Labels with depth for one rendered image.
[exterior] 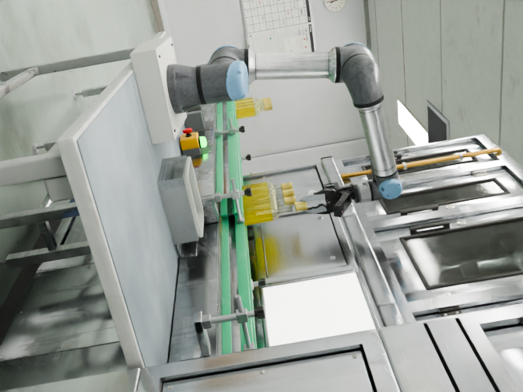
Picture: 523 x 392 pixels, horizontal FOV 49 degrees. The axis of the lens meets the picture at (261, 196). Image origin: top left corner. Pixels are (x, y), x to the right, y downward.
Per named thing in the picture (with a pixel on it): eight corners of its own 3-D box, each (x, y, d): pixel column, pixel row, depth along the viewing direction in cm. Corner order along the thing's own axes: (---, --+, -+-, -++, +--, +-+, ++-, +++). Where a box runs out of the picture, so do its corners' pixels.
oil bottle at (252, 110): (222, 122, 313) (273, 113, 313) (219, 112, 311) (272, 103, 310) (222, 118, 318) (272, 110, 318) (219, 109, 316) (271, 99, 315)
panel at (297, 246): (269, 388, 157) (393, 367, 157) (268, 379, 156) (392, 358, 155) (252, 222, 237) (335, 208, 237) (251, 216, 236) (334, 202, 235)
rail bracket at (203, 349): (181, 367, 142) (272, 352, 142) (165, 314, 135) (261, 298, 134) (183, 354, 147) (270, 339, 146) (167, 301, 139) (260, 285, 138)
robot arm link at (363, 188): (371, 204, 212) (370, 185, 208) (359, 207, 212) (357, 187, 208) (366, 195, 219) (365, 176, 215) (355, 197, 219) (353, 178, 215)
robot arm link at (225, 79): (198, 73, 170) (243, 67, 169) (202, 58, 181) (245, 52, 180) (206, 110, 176) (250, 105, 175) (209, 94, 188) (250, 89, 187)
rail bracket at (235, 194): (221, 227, 200) (257, 221, 199) (211, 183, 192) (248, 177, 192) (221, 222, 202) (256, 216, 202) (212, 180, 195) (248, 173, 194)
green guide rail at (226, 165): (216, 199, 200) (239, 195, 200) (215, 197, 199) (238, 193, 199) (217, 67, 355) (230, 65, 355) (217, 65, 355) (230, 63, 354)
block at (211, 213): (200, 226, 199) (219, 222, 199) (194, 202, 194) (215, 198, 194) (200, 221, 202) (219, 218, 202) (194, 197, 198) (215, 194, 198)
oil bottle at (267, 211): (223, 229, 212) (281, 220, 211) (220, 216, 209) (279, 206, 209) (222, 222, 216) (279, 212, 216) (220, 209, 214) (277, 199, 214)
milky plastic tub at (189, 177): (175, 245, 180) (203, 240, 180) (158, 181, 170) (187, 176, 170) (179, 218, 195) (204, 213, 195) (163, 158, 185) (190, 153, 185)
